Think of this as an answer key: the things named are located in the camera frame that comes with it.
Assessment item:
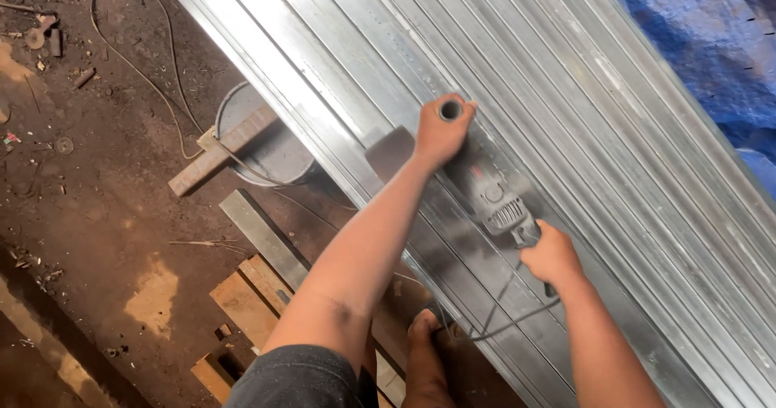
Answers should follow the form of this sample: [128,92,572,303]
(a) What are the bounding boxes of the person's right hand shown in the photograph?
[519,219,586,288]

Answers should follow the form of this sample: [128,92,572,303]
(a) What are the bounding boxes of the person's left hand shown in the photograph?
[414,93,479,170]

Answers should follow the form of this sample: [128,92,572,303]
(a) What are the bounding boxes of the grey angle grinder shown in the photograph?
[438,97,559,300]

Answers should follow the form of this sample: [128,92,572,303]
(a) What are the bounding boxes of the corrugated metal shutter sheet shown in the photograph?
[154,0,776,408]

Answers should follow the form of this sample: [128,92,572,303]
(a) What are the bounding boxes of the person's foot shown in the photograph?
[401,309,457,408]

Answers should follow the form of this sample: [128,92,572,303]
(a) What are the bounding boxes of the grey metal bucket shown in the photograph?
[213,82,319,188]

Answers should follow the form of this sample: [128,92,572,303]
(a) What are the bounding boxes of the grey flat metal bar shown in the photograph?
[219,188,311,290]

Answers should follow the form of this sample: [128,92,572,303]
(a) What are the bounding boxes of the blue tarpaulin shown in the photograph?
[597,0,776,199]

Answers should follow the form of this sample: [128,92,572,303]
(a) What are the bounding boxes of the wooden plank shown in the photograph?
[168,105,280,198]

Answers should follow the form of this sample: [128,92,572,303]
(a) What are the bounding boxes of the person's dark grey shorts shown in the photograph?
[223,344,380,408]

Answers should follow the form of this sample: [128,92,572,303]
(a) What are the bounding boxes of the stack of wooden boards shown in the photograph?
[191,253,407,408]

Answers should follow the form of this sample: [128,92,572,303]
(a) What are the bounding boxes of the long light wooden batten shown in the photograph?
[0,275,116,408]

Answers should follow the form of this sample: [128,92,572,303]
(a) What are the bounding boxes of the black grinder power cable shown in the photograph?
[433,259,561,343]

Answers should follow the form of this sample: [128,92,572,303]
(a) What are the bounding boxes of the beige cable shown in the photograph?
[90,0,358,211]

